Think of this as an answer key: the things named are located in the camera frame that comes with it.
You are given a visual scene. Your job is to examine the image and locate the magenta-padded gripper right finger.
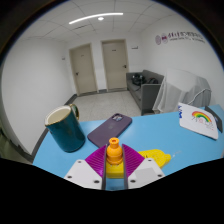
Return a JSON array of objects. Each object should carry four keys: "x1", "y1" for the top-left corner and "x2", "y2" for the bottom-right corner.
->
[{"x1": 121, "y1": 143, "x2": 166, "y2": 191}]

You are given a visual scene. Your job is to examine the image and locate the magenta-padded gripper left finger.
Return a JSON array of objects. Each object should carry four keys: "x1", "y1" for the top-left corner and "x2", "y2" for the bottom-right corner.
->
[{"x1": 63, "y1": 145, "x2": 110, "y2": 191}]

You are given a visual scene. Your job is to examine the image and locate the orange charger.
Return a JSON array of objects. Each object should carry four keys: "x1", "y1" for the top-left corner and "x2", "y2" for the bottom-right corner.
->
[{"x1": 106, "y1": 137, "x2": 124, "y2": 166}]

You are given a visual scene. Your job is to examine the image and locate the purple smartphone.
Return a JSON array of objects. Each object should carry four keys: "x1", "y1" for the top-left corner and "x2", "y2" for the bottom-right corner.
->
[{"x1": 87, "y1": 112, "x2": 133, "y2": 149}]

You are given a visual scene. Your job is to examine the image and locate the dark teal mug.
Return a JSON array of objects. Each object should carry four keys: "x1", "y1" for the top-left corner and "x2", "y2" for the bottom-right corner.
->
[{"x1": 44, "y1": 103, "x2": 87, "y2": 154}]

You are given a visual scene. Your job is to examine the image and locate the grey sofa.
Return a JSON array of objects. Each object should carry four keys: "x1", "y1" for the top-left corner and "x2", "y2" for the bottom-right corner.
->
[{"x1": 125, "y1": 69, "x2": 165, "y2": 116}]

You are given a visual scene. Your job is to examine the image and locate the white rainbow-print mouse pad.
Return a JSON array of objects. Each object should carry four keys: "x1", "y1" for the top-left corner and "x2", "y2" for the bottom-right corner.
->
[{"x1": 178, "y1": 101, "x2": 219, "y2": 140}]

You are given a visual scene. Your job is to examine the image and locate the black bag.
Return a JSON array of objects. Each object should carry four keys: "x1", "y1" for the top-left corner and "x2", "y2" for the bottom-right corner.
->
[{"x1": 131, "y1": 74, "x2": 146, "y2": 87}]

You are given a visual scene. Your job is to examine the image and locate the white cloth-covered equipment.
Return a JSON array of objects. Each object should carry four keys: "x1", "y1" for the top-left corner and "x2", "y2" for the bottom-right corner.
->
[{"x1": 152, "y1": 68, "x2": 212, "y2": 114}]

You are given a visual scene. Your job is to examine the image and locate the beige door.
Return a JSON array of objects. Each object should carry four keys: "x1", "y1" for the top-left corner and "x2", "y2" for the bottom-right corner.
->
[
  {"x1": 68, "y1": 43, "x2": 98, "y2": 97},
  {"x1": 100, "y1": 38, "x2": 130, "y2": 92}
]

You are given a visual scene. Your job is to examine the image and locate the long ceiling light strip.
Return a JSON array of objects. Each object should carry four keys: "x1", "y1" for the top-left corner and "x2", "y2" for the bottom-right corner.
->
[{"x1": 68, "y1": 12, "x2": 124, "y2": 26}]

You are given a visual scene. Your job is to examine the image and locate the white curved cable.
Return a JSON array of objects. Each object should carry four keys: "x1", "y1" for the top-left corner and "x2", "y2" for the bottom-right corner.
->
[{"x1": 181, "y1": 88, "x2": 212, "y2": 104}]

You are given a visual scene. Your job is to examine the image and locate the purple wall sign lettering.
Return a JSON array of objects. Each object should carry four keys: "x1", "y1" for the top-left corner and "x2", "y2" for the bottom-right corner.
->
[{"x1": 154, "y1": 30, "x2": 206, "y2": 46}]

